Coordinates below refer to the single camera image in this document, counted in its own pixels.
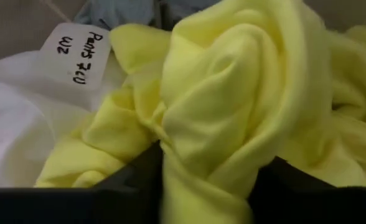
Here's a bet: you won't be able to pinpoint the white pants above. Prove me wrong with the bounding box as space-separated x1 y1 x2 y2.
0 49 128 188

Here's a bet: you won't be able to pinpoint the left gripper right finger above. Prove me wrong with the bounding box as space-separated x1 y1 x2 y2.
248 156 338 224

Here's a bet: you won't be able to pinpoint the light grey garment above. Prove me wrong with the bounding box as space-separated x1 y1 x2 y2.
73 0 221 31

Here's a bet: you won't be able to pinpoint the handwritten white paper tag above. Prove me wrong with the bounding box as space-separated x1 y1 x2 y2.
39 22 112 91

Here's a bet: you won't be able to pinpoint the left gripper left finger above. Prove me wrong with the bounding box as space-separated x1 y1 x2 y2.
92 140 164 224

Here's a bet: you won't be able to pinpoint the yellow garment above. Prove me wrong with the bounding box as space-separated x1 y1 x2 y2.
35 0 366 224

